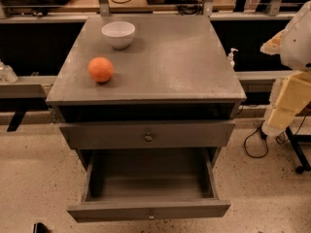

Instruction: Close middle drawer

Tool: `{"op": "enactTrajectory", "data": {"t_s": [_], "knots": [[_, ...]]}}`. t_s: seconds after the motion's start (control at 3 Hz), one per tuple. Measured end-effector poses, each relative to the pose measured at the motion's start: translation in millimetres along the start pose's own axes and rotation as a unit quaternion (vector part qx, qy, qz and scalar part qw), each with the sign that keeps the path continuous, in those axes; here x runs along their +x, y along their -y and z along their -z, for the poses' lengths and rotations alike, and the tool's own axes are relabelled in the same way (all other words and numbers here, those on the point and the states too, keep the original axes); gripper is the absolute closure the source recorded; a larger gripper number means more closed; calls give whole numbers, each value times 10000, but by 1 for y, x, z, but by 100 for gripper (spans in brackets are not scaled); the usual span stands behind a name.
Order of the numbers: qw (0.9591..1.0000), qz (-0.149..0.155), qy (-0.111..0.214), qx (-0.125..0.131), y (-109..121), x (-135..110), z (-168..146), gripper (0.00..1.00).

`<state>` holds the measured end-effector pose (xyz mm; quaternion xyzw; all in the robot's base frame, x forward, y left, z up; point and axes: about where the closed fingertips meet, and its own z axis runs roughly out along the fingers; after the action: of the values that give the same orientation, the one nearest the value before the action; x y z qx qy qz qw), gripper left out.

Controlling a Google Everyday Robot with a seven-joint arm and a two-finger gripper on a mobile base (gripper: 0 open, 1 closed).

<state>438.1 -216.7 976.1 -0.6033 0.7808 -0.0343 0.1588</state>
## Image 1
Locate grey drawer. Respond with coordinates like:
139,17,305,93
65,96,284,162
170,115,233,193
60,119,235,150
68,149,230,222

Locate clear plastic bottle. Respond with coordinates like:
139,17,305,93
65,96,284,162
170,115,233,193
0,60,18,83

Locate black floor cable with adapter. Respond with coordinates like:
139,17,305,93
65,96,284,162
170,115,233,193
243,121,270,159

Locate black wheeled stand leg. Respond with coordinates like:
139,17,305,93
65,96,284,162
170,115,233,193
286,127,311,174

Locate orange ball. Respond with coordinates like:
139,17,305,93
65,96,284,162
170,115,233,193
87,57,114,83

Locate white ceramic bowl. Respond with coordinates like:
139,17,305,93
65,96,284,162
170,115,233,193
101,21,136,49

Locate grey wooden drawer cabinet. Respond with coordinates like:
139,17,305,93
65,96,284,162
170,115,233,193
46,14,248,172

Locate grey top drawer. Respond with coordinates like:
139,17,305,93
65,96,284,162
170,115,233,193
60,119,235,150

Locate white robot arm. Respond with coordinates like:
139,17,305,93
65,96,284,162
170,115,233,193
260,1,311,136

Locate white pump bottle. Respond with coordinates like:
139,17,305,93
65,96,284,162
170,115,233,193
227,48,239,68

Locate small black floor object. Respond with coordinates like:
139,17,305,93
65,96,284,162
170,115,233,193
32,222,48,233

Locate black metal bracket leg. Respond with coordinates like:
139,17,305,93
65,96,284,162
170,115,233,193
7,110,26,132

